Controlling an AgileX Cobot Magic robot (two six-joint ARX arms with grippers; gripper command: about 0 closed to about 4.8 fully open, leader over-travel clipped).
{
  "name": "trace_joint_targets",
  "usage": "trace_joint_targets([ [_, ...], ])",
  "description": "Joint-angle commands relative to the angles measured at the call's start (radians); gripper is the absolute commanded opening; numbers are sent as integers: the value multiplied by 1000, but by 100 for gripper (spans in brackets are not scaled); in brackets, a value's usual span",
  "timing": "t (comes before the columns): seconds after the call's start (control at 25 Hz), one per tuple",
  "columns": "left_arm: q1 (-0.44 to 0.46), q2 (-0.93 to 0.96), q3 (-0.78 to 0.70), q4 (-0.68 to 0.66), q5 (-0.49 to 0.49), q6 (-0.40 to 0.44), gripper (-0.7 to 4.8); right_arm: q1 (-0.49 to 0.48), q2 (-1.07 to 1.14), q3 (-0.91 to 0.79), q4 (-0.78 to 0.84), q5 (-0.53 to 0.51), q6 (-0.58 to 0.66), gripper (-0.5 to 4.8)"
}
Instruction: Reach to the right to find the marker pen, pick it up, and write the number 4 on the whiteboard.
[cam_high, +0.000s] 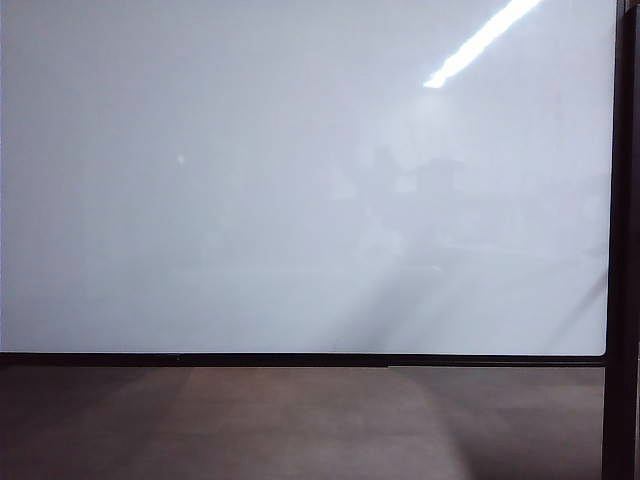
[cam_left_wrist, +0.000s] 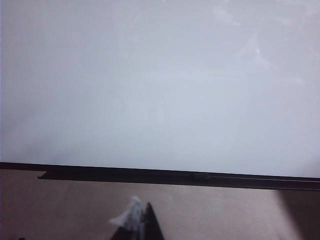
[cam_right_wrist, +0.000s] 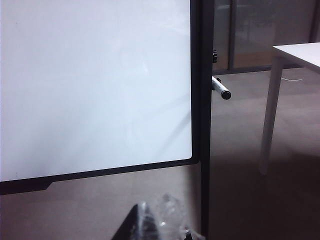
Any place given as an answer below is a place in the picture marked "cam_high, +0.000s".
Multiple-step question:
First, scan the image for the black whiteboard pen tray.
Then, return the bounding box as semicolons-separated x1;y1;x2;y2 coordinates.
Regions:
0;353;389;370

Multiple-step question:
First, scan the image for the black metal whiteboard stand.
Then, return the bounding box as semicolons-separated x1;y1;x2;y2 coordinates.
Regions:
601;0;640;480

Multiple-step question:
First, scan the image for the white whiteboard with black frame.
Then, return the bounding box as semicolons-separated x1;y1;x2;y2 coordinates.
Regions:
0;0;615;362

